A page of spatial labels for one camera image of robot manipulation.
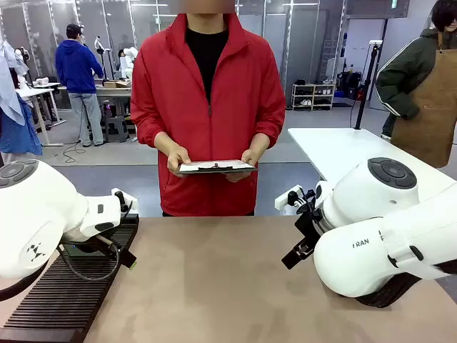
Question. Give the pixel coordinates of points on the person in brown apron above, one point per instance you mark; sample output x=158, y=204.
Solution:
x=421, y=93

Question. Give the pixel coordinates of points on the person's right forearm red sleeve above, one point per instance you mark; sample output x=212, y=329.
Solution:
x=151, y=134

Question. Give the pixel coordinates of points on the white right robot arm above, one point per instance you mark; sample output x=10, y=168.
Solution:
x=357, y=257

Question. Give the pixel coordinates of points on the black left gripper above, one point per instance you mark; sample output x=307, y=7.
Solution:
x=109, y=244

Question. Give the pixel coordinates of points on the person in red jacket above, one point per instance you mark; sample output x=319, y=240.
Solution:
x=214, y=118

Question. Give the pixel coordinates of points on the person's right hand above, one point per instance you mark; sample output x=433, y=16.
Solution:
x=178, y=159

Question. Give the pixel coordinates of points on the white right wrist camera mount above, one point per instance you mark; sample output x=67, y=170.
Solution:
x=285, y=200

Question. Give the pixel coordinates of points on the man in blue hoodie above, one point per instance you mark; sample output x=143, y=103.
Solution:
x=76, y=71

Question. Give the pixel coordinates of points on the person in blue jacket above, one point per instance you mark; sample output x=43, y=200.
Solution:
x=18, y=125

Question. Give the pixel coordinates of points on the grey step stool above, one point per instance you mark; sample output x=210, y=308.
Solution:
x=116, y=128

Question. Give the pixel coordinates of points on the black camera pole stand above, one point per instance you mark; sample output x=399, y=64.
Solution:
x=369, y=71

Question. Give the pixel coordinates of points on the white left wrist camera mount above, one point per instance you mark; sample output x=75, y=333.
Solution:
x=125, y=198

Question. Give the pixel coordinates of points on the black clipboard with paper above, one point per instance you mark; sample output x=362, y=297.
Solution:
x=214, y=168

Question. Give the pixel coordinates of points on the white standing desk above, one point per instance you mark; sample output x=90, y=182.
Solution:
x=43, y=91

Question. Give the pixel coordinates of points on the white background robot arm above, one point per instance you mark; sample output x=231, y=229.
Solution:
x=126, y=62

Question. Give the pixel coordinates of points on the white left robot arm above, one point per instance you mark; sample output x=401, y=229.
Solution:
x=35, y=214

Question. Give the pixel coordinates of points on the cardboard box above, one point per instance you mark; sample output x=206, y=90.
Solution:
x=116, y=84

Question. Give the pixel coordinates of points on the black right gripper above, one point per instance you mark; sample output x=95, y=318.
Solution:
x=308, y=227

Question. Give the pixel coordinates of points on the black slotted PCB rack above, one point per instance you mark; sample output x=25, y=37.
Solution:
x=71, y=296

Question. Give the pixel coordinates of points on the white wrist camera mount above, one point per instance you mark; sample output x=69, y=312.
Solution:
x=285, y=200
x=125, y=198

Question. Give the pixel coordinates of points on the person's left hand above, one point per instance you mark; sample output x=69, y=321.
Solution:
x=250, y=159

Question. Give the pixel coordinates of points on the grey workbench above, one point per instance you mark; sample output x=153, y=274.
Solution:
x=118, y=91

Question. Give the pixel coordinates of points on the black equipment cases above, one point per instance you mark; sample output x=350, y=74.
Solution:
x=348, y=85

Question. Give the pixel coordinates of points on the person's left forearm red sleeve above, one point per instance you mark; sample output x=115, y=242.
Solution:
x=266, y=134

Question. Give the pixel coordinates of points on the wooden shoe shelf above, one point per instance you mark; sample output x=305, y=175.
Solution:
x=314, y=96

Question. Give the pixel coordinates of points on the black tripod with device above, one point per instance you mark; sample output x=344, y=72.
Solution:
x=100, y=46

